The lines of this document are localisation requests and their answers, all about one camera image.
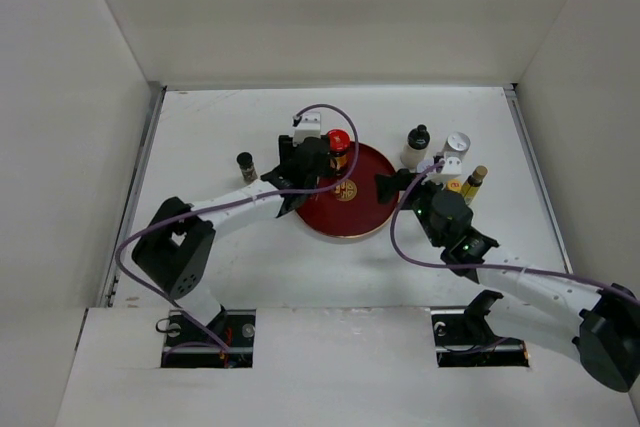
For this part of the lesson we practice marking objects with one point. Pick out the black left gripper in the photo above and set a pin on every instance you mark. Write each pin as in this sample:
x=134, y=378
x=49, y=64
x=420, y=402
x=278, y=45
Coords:
x=288, y=150

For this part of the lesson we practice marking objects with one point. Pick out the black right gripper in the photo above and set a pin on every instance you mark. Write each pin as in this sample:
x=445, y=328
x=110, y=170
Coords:
x=387, y=185

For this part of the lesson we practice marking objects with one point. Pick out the red lid sauce jar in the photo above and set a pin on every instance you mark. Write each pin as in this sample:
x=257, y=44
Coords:
x=339, y=145

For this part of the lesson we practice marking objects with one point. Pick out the black cap white bottle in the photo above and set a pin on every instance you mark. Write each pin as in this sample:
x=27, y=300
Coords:
x=416, y=145

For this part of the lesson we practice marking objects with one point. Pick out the small black pepper jar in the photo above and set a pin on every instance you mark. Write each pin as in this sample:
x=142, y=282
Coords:
x=247, y=168

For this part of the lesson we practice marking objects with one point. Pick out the yellow cap sauce bottle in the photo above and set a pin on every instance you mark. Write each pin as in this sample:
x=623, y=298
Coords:
x=454, y=185

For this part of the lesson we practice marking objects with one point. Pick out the white cylindrical shaker bottle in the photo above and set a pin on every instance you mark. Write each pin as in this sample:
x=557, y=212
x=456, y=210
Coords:
x=457, y=144

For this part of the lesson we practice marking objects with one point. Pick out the yellow label brown bottle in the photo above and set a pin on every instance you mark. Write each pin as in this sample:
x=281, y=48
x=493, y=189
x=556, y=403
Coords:
x=473, y=183

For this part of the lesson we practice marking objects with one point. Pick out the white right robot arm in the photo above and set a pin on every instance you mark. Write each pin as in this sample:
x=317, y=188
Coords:
x=592, y=323

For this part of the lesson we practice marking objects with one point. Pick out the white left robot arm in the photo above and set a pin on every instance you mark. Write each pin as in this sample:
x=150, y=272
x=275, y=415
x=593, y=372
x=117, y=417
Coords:
x=176, y=255

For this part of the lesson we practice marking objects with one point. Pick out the round red lacquer tray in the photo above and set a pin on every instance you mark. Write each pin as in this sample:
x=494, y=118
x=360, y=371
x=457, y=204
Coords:
x=352, y=209

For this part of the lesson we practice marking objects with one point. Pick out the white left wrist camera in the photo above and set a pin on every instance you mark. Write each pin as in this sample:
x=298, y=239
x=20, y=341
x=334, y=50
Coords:
x=306, y=125

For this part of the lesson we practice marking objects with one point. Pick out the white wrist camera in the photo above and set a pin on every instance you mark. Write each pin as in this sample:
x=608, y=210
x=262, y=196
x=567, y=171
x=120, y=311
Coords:
x=306, y=125
x=448, y=167

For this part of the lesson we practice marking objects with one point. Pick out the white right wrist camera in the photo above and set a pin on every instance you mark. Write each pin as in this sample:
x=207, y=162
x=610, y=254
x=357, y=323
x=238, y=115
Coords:
x=448, y=167

